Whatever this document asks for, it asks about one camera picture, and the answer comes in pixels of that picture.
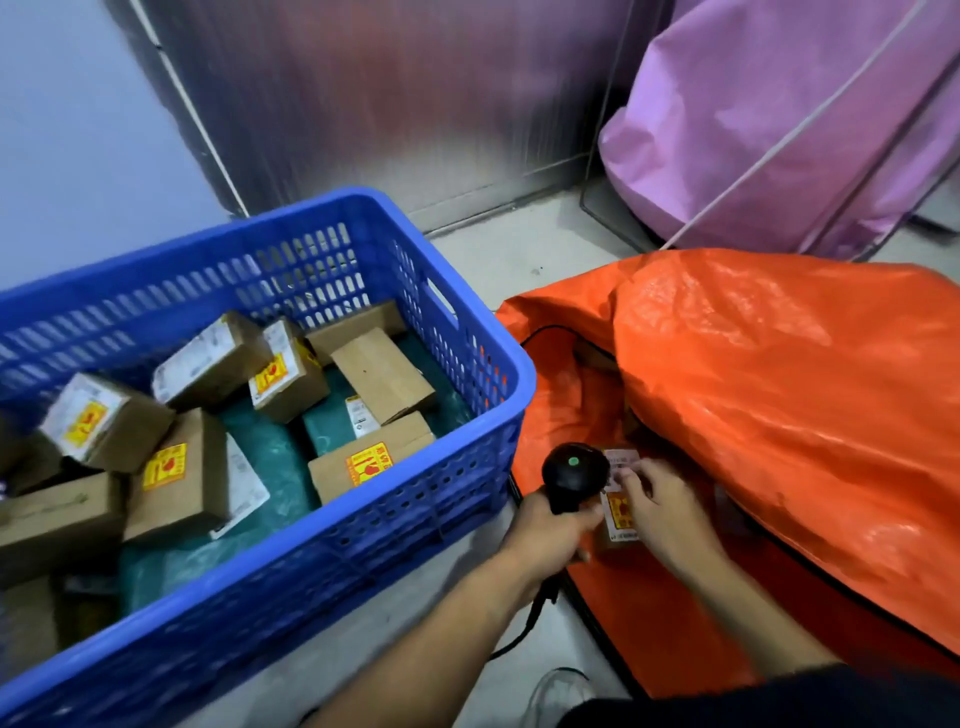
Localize blue plastic crate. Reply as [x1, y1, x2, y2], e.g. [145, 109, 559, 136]
[0, 186, 538, 728]

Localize small labelled cardboard parcel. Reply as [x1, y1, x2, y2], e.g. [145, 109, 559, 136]
[597, 447, 645, 547]

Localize black scanner cable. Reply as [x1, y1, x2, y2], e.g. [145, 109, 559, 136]
[487, 573, 564, 663]

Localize pile of cardboard boxes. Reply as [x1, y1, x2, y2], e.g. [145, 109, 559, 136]
[0, 300, 438, 665]

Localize orange woven sack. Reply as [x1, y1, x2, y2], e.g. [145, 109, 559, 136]
[495, 248, 960, 700]

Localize teal plastic mailer bag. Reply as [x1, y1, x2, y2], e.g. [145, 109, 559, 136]
[118, 333, 475, 618]

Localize person's dark trousers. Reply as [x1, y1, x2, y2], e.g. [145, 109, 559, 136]
[558, 663, 960, 728]

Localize person's left hand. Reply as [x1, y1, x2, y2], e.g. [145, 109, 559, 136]
[498, 487, 606, 595]

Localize white frame rod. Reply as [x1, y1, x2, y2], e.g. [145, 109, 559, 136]
[660, 0, 935, 252]

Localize white shoe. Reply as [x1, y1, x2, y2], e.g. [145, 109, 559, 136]
[520, 666, 594, 728]

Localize person's right forearm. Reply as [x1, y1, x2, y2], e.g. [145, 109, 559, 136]
[686, 551, 843, 681]

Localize purple woven sack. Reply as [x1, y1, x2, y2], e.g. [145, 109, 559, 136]
[597, 0, 960, 263]

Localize black barcode scanner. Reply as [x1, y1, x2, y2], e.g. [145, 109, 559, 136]
[537, 441, 612, 601]

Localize person's left forearm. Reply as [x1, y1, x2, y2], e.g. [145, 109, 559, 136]
[298, 553, 543, 728]

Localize person's right hand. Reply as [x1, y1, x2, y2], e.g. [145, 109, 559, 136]
[614, 457, 733, 582]

